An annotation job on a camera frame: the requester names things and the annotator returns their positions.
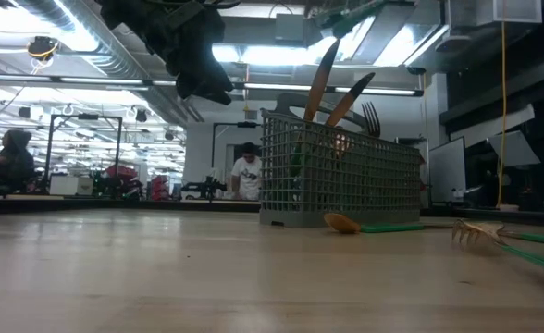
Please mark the white ceiling unit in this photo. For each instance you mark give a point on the white ceiling unit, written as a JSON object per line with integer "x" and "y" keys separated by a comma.
{"x": 494, "y": 11}

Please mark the red object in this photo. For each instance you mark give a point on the red object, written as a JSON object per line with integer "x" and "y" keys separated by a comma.
{"x": 158, "y": 187}

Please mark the white box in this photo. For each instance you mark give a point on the white box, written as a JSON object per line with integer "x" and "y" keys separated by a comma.
{"x": 70, "y": 186}

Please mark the black ceiling camera dome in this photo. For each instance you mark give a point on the black ceiling camera dome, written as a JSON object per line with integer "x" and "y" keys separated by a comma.
{"x": 42, "y": 47}

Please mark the grey mesh cutlery caddy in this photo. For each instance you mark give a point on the grey mesh cutlery caddy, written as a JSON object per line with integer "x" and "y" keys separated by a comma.
{"x": 383, "y": 185}

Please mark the white tilted panel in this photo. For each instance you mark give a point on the white tilted panel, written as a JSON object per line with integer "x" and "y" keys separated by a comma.
{"x": 515, "y": 148}

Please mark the black background robot arm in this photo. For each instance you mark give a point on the black background robot arm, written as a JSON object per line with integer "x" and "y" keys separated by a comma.
{"x": 205, "y": 187}

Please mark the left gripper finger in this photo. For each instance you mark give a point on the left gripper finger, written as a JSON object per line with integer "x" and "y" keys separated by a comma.
{"x": 184, "y": 85}
{"x": 212, "y": 78}

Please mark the person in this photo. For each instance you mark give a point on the person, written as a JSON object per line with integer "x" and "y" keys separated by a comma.
{"x": 10, "y": 157}
{"x": 248, "y": 173}

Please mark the wooden utensils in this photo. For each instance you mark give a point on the wooden utensils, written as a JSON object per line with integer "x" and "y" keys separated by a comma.
{"x": 320, "y": 83}

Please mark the black stand frame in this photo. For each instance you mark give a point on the black stand frame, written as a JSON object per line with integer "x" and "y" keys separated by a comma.
{"x": 246, "y": 124}
{"x": 89, "y": 117}

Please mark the black aluminium table frame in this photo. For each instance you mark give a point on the black aluminium table frame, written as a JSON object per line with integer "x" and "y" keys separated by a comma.
{"x": 114, "y": 205}

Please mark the white board panel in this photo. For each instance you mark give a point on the white board panel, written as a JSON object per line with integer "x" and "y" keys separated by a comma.
{"x": 448, "y": 171}

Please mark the grey ceiling box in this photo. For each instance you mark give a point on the grey ceiling box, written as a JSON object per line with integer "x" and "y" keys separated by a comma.
{"x": 290, "y": 28}

